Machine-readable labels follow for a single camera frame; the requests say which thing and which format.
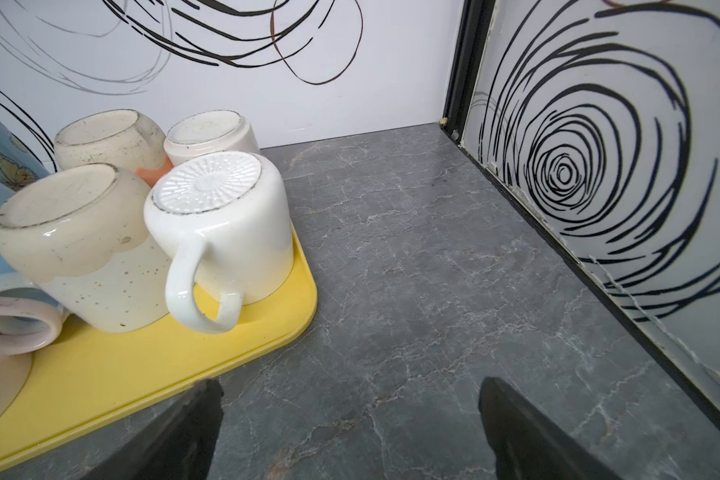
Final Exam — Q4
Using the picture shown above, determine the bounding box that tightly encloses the white mug with ribbed base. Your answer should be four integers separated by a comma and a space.
144, 151, 294, 334

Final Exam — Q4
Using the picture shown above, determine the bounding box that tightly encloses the yellow plastic tray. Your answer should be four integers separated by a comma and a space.
0, 240, 317, 472

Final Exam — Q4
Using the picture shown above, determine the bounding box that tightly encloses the cream speckled mug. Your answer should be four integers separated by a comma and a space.
0, 163, 170, 333

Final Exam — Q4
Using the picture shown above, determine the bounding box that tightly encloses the pink mug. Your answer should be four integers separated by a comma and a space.
0, 272, 69, 416

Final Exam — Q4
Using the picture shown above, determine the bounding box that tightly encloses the cream and orange mug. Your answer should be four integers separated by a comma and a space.
54, 109, 173, 186

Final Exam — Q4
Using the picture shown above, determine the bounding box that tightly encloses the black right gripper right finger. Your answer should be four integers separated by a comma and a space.
478, 377, 618, 479

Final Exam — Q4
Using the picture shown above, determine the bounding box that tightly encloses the small cream mug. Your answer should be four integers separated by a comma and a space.
163, 110, 260, 166

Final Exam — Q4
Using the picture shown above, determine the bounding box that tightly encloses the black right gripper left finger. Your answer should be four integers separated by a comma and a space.
85, 379, 223, 479

